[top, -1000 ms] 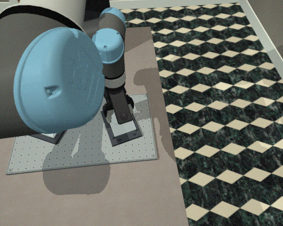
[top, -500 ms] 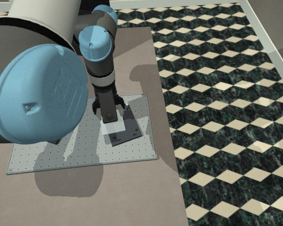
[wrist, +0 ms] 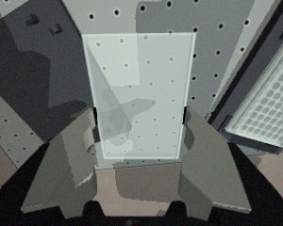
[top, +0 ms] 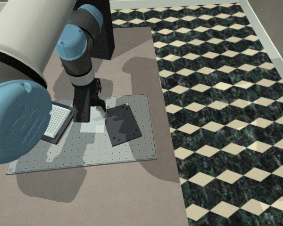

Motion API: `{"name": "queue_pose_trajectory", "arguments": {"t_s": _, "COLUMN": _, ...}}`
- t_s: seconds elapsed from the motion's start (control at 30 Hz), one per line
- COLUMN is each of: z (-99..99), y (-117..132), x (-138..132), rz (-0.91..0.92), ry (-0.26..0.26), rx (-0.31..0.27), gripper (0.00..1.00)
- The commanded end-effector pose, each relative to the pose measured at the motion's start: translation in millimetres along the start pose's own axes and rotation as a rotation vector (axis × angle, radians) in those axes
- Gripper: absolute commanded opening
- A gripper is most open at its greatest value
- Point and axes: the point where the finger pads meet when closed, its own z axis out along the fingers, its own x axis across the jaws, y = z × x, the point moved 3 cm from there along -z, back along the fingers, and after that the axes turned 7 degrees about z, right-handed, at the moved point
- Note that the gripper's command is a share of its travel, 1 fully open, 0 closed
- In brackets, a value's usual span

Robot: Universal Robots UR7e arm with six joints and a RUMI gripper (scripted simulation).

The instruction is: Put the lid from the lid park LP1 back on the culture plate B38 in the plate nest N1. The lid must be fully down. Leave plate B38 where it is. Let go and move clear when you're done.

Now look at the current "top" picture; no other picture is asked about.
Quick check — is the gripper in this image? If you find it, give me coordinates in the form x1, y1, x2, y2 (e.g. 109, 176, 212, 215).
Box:
72, 78, 107, 118

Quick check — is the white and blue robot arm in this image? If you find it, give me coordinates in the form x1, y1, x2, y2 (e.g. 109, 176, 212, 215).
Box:
0, 0, 103, 164

